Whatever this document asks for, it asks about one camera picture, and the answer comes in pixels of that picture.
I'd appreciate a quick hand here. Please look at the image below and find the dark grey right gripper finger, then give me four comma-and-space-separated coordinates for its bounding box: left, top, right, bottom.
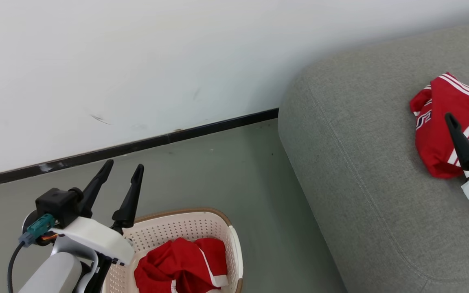
445, 113, 469, 172

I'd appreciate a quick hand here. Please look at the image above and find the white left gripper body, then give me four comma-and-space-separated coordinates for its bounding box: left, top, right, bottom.
51, 217, 135, 265

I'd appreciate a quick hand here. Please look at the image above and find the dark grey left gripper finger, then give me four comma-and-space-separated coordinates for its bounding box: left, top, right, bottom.
112, 164, 145, 235
79, 160, 114, 219

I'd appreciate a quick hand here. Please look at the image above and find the red jersey with white stripes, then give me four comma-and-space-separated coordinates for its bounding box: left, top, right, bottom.
410, 72, 469, 179

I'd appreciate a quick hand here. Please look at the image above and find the red garment with white hem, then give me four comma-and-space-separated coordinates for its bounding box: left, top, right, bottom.
134, 237, 230, 293

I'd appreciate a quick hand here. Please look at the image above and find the grey fabric sofa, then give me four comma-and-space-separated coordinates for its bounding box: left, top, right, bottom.
277, 18, 469, 293

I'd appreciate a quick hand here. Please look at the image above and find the cream perforated laundry basket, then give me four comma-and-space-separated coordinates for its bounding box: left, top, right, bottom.
102, 208, 244, 293

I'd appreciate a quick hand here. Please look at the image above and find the black wall baseboard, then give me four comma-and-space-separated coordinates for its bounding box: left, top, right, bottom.
0, 108, 279, 190

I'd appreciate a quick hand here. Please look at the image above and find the teal left camera connector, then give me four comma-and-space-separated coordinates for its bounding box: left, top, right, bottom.
19, 214, 56, 247

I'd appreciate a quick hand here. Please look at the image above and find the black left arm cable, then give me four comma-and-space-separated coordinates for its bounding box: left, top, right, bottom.
7, 242, 27, 293

